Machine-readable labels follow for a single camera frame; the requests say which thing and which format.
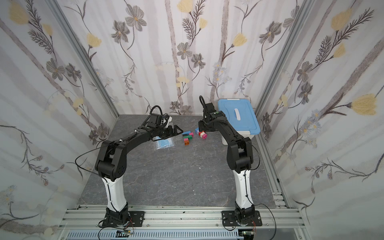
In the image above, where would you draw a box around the bagged blue face mask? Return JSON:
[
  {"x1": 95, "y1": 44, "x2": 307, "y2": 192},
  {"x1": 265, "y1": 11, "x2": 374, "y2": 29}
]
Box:
[{"x1": 155, "y1": 137, "x2": 175, "y2": 150}]

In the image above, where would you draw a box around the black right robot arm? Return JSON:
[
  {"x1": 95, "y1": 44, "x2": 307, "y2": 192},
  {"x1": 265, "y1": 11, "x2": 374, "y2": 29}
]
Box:
[{"x1": 199, "y1": 96, "x2": 262, "y2": 227}]

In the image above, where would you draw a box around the blue lid storage box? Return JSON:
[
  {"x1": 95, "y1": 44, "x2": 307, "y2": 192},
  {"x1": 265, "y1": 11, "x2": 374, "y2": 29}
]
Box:
[{"x1": 218, "y1": 99, "x2": 261, "y2": 139}]

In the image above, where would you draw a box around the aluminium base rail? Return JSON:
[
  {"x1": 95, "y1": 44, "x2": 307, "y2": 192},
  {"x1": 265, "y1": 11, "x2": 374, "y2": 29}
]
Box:
[{"x1": 54, "y1": 205, "x2": 310, "y2": 240}]

